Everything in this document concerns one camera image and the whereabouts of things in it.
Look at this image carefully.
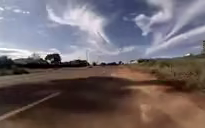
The distant line of trees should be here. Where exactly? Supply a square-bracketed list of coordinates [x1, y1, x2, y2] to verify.
[91, 60, 124, 67]

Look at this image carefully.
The dark low building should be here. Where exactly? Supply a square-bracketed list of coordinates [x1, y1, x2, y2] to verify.
[61, 59, 91, 68]

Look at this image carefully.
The small white building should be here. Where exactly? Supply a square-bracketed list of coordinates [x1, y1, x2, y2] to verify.
[129, 59, 139, 65]

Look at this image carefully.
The reddish-brown asphalt road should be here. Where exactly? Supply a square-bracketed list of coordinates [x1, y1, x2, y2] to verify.
[0, 65, 205, 128]

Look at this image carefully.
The round dark tree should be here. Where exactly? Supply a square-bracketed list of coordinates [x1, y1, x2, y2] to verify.
[0, 55, 15, 71]
[44, 53, 63, 66]

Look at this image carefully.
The long low building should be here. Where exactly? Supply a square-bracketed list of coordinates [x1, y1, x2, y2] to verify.
[13, 57, 49, 68]

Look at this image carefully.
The dry grass field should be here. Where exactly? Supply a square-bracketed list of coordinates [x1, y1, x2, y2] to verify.
[126, 56, 205, 98]

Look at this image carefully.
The white dashed road line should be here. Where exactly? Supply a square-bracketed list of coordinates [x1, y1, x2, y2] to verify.
[0, 91, 62, 125]

